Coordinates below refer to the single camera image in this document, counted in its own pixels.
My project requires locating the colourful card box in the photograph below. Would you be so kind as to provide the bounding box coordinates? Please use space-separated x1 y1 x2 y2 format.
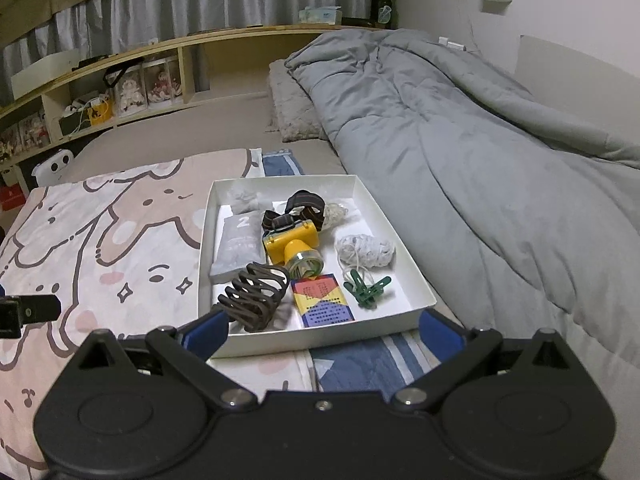
290 274 357 330

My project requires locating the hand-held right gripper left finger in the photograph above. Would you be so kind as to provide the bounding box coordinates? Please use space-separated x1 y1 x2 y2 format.
80 307 258 413

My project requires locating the row of figurines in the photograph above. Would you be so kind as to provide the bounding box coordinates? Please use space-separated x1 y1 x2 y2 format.
0 112 51 161

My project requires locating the yellow headlamp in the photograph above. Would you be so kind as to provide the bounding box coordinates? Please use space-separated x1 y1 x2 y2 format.
261 189 328 278

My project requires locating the white speckled cloth ball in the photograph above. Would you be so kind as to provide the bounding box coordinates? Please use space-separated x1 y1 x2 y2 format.
334 232 396 271

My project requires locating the grey towel packet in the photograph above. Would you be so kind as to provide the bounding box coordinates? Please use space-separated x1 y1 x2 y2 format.
209 211 266 281

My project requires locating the wooden shelf headboard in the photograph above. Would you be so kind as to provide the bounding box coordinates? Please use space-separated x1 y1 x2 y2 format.
0 25 381 171

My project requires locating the grey duvet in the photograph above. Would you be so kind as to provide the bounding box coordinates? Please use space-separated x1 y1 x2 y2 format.
284 27 640 480

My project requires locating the printed cartoon blanket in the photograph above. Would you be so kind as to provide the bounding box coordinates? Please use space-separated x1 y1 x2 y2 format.
0 147 321 471

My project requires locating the brown wavy hair clip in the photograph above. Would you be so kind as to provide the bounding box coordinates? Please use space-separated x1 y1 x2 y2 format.
215 262 292 333

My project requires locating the white cable loop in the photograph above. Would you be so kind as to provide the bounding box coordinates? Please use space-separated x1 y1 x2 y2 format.
337 245 373 286

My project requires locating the clear case with red doll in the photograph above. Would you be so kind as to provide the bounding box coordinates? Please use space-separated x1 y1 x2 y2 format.
145 57 183 106

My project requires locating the white storage box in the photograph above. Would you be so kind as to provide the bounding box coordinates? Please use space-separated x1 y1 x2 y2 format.
10 50 80 101

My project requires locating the fuzzy beige pillow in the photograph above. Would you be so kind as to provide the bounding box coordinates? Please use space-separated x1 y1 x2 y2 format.
267 59 328 142

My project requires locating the yellow box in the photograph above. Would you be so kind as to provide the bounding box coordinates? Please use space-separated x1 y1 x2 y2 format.
87 100 112 126

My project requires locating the small white cloth bundle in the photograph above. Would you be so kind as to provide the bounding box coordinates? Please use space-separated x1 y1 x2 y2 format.
227 187 261 216

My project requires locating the taupe bed mattress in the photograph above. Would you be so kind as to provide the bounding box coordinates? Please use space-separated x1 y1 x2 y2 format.
55 92 346 186

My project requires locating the white cardboard box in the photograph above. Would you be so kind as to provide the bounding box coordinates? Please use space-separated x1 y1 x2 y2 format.
197 174 437 359

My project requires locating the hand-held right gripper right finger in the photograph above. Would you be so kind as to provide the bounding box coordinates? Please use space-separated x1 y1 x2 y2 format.
390 308 576 413

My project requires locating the green clothes peg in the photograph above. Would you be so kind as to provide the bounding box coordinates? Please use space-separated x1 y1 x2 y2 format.
357 275 393 306
342 269 378 310

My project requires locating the black box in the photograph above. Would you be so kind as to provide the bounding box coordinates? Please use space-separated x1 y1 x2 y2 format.
59 110 93 140

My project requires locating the clear bag of beige cords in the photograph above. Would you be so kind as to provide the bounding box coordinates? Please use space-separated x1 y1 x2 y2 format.
322 199 363 233

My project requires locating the red box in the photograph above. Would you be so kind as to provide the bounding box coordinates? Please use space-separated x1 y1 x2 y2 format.
0 184 26 211

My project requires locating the tissue box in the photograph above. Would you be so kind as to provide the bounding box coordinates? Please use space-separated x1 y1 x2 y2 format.
299 6 344 26

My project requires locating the clear case with white doll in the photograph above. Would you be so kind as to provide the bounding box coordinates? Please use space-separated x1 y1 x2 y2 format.
114 65 148 113

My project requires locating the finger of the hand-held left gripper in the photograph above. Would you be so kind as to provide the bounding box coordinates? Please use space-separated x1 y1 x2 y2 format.
0 294 62 340

